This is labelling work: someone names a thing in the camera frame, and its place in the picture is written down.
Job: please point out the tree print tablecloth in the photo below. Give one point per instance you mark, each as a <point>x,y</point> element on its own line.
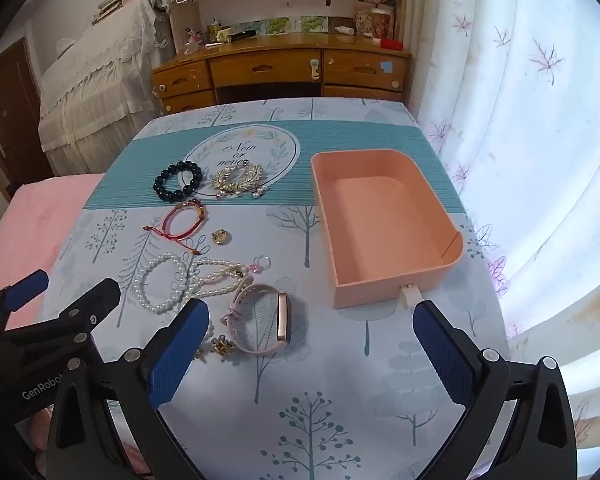
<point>305,400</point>

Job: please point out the red box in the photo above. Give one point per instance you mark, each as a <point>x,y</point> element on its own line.
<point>390,43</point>

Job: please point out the wooden desk with drawers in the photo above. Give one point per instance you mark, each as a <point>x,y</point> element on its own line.
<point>265,67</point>

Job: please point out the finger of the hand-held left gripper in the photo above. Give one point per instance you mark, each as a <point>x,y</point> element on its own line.
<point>97,300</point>
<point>30,285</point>

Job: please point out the orange cardboard jewelry box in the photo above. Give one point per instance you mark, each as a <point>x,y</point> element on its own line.
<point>380,210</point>

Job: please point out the white leaf print curtain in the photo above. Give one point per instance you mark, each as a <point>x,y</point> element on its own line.
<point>540,160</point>

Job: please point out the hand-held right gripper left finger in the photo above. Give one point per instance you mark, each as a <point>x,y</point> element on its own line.
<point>180,355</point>

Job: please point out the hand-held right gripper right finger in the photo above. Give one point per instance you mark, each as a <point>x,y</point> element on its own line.
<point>440,355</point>

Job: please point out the stack of books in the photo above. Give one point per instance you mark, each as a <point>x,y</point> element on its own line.
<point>115,2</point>

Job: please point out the pink blanket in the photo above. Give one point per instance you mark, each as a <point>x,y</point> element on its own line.
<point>25,230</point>

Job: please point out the pink smartwatch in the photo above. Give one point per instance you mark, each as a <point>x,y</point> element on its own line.
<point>282,320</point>

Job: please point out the brown wooden door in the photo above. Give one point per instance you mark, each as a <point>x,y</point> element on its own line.
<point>10,125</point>

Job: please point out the white lace cover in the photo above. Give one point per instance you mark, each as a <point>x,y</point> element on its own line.
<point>95,85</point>

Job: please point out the gold earrings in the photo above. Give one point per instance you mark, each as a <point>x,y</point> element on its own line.
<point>222,349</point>

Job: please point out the small gold charm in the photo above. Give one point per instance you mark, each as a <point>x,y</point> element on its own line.
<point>221,236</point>

